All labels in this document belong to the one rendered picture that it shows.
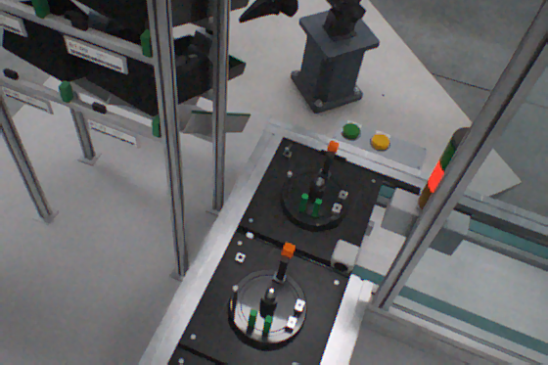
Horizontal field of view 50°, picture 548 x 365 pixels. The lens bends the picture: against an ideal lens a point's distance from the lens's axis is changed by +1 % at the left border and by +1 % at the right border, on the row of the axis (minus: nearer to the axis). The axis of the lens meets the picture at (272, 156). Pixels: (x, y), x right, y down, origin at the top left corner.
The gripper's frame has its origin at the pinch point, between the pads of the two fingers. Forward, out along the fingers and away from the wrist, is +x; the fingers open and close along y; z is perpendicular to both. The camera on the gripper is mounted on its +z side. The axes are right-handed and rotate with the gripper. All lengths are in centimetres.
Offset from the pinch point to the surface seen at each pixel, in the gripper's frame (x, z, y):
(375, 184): 2.1, -34.4, 33.5
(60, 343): 66, -29, 5
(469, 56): -138, -167, 4
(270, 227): 24.4, -28.5, 23.3
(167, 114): 29.9, 15.1, 15.6
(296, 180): 12.8, -29.2, 21.1
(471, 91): -117, -163, 16
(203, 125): 20.5, -9.7, 6.9
